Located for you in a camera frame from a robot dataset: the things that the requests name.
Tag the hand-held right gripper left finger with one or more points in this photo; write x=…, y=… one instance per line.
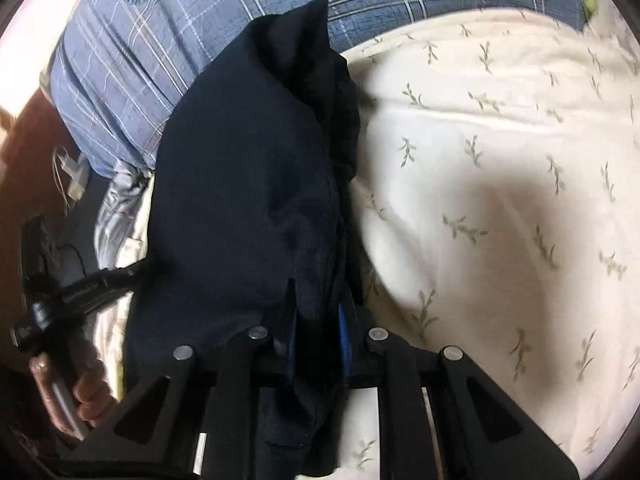
x=287, y=340

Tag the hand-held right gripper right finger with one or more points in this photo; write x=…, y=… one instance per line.
x=345, y=340

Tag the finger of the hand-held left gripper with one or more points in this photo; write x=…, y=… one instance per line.
x=100, y=287

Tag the dark navy jacket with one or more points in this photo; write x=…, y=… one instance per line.
x=240, y=160

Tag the person's left hand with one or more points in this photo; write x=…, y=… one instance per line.
x=95, y=395

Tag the grey-blue cloth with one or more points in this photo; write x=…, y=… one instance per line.
x=120, y=210

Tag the brown headboard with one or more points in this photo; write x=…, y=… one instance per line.
x=35, y=135

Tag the white leaf-print bedsheet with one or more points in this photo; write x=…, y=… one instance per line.
x=475, y=210

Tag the blue plaid pillow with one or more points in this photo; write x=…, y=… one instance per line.
x=125, y=85

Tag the green blanket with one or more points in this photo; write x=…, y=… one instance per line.
x=591, y=5

